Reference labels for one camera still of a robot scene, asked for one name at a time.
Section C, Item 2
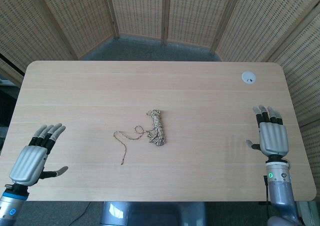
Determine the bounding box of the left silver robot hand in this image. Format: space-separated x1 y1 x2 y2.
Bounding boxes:
9 122 69 187

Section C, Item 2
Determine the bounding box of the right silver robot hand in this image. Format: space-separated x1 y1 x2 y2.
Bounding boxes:
246 104 290 160

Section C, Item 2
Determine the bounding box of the brown twine rope bundle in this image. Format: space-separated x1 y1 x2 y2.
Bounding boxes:
112 108 167 166

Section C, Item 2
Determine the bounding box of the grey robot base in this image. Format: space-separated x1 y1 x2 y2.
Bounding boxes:
99 201 209 226

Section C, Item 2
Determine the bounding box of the woven bamboo folding screen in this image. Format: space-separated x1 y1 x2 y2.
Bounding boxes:
0 0 320 202

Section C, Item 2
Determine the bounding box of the white cable grommet cap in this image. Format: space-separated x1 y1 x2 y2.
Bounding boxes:
241 71 257 85

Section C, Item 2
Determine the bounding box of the black cable on floor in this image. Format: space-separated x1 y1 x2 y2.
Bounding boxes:
66 201 92 226

